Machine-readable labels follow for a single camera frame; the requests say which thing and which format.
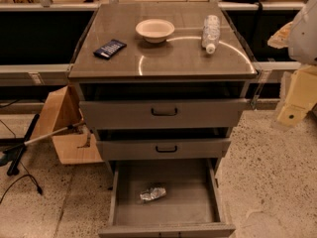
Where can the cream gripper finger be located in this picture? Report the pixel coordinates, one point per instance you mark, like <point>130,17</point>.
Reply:
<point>279,39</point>
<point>298,95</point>

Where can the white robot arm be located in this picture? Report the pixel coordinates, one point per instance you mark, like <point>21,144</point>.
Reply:
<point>302,40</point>

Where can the grey top drawer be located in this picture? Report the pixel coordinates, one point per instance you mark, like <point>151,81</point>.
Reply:
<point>162,114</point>

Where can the grey metal drawer cabinet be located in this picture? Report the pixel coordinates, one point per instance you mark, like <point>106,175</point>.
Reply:
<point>176,69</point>

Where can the grey middle drawer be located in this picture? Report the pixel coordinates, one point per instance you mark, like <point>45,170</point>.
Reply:
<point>162,149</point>

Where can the grey open bottom drawer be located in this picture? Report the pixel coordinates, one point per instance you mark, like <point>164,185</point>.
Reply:
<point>190,209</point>

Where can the clear plastic water bottle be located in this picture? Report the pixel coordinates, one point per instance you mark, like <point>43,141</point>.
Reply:
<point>211,34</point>

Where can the white paper bowl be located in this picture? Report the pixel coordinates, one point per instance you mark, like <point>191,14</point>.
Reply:
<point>155,30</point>

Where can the light wooden box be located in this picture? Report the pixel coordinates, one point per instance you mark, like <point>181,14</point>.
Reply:
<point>62,120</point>

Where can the black and white grabber stick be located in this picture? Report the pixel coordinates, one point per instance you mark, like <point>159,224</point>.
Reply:
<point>14,154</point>

